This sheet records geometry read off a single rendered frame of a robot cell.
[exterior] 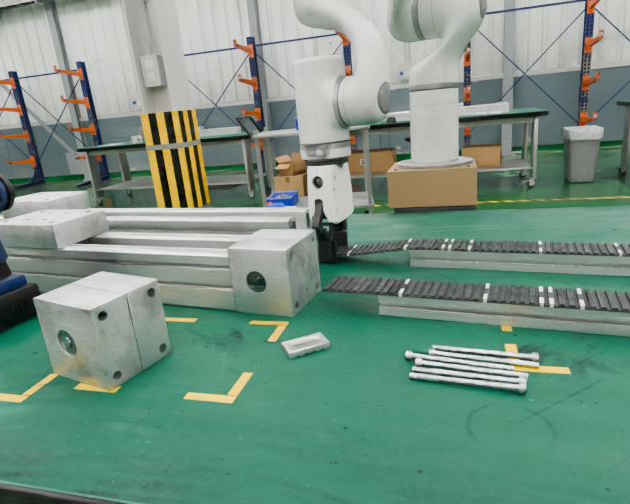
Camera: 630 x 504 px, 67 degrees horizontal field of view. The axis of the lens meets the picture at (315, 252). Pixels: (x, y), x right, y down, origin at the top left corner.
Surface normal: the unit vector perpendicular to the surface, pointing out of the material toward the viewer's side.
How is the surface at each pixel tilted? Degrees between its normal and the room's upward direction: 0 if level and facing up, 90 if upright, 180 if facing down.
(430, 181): 90
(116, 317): 90
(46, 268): 90
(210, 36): 90
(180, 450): 0
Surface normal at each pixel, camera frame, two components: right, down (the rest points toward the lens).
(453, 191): -0.26, 0.31
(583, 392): -0.09, -0.95
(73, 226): 0.92, 0.04
